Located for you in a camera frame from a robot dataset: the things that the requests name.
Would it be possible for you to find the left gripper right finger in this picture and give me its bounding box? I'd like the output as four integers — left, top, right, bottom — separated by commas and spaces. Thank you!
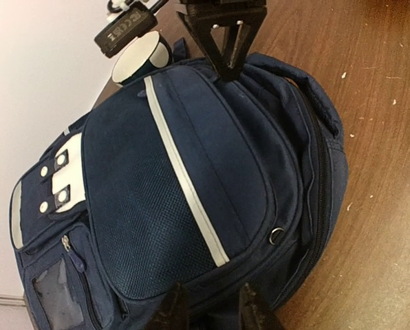
241, 283, 277, 329

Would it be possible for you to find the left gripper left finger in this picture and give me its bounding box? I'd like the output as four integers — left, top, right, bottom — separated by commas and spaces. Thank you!
146, 283, 190, 330

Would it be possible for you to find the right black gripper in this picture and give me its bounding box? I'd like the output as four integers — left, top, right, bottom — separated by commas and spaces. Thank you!
177, 0, 268, 81

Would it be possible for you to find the navy blue student backpack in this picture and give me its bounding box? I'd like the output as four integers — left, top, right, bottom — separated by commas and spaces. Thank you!
10, 42, 348, 329

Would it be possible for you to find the white and navy bowl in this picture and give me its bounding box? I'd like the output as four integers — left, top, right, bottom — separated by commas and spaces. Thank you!
111, 31, 173, 85

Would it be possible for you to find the left aluminium corner post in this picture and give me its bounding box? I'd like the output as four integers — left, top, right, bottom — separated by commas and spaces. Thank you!
0, 295, 26, 307

